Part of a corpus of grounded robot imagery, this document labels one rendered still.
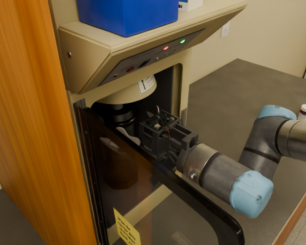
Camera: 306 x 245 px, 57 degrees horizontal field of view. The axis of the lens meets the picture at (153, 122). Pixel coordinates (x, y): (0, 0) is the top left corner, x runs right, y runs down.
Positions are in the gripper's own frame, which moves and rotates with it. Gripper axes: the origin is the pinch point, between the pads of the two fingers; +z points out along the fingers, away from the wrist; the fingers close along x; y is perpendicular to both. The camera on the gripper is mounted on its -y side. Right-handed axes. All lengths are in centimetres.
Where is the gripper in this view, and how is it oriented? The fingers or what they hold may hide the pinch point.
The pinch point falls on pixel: (126, 126)
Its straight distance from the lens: 69.3
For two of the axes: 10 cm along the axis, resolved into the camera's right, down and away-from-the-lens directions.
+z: -7.2, -4.0, 5.6
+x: -6.9, 4.2, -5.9
